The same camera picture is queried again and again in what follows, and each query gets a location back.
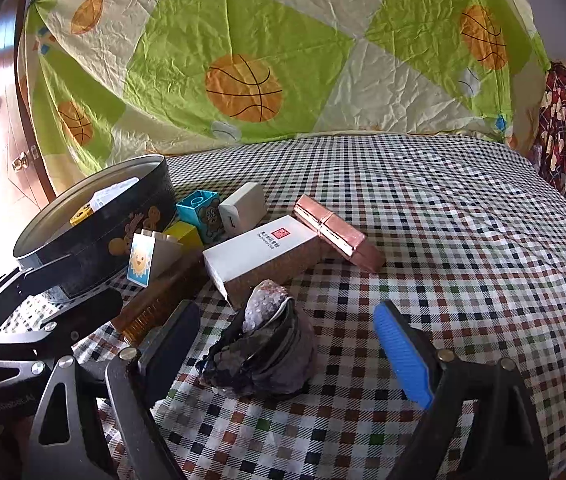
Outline yellow car toy block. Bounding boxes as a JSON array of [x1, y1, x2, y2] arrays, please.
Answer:
[[70, 204, 93, 226]]

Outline teal bear toy block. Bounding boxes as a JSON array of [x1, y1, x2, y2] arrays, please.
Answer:
[[177, 190, 225, 244]]

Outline white usb charger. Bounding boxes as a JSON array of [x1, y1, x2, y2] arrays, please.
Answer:
[[218, 182, 267, 237]]

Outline clear plastic case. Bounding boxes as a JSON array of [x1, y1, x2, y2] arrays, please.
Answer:
[[88, 177, 139, 212]]

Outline checkered tablecloth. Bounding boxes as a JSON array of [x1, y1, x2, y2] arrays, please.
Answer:
[[154, 135, 566, 479]]

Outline sun picture toy block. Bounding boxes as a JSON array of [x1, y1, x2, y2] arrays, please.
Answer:
[[126, 230, 183, 288]]

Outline brown wooden brush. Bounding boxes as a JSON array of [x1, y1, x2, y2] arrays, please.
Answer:
[[112, 252, 208, 346]]

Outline brown wooden door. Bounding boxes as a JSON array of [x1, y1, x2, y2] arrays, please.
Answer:
[[0, 0, 56, 210]]

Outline dark pouch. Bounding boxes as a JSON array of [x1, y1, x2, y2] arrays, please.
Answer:
[[196, 280, 318, 398]]

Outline green basketball pattern sheet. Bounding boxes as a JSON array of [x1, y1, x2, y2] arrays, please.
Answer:
[[18, 0, 550, 192]]

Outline yellow toy cube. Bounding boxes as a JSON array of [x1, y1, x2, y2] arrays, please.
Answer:
[[163, 221, 203, 254]]

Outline rose gold lighter case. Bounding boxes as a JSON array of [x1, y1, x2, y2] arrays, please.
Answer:
[[293, 195, 385, 273]]

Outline brass door knob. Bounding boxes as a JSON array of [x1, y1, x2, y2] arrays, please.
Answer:
[[11, 152, 29, 172]]

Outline white cork rectangular box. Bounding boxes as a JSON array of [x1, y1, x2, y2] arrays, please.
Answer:
[[203, 214, 325, 311]]

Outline black round cookie tin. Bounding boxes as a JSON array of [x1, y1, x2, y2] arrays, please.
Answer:
[[13, 154, 176, 302]]

